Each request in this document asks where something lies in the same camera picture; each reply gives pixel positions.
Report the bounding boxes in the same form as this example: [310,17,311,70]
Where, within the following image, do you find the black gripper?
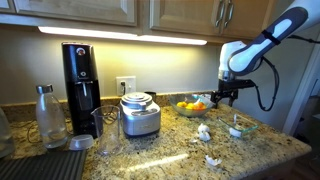
[210,79,255,108]

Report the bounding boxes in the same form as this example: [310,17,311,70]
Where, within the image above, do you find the garlic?
[229,128,242,138]

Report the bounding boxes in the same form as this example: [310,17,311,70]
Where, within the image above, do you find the white garlic bulb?
[198,123,210,133]
[199,132,211,142]

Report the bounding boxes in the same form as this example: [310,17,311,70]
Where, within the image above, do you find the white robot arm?
[211,0,320,111]

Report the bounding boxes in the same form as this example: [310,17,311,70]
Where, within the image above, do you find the square glass bowl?
[218,114,258,138]

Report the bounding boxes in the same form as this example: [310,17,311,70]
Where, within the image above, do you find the round glass fruit bowl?
[169,94,214,117]

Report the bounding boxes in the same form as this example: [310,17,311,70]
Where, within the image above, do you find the garlic skin piece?
[205,155,222,166]

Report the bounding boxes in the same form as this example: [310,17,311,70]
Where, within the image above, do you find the orange and yellow fruits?
[176,101,207,110]

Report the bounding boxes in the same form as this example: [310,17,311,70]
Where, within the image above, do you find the wooden upper cabinets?
[0,0,276,44]

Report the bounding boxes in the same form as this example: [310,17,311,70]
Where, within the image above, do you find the clear plastic measuring jug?
[91,105,121,156]

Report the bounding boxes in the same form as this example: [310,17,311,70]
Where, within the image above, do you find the black soda maker machine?
[62,42,101,138]

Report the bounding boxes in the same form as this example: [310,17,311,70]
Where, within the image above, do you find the white round lid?
[69,134,94,151]

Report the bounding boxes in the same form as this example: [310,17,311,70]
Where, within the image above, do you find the glass bottle with metal cap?
[36,84,68,149]

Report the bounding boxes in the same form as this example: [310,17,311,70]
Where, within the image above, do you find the black drying mat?
[0,150,87,180]

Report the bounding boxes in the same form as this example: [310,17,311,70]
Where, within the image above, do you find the under-cabinet light strip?
[38,26,207,46]

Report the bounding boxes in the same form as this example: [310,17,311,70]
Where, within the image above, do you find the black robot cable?
[253,34,320,113]

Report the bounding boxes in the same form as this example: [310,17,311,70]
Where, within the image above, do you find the white wall outlet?
[116,76,136,96]

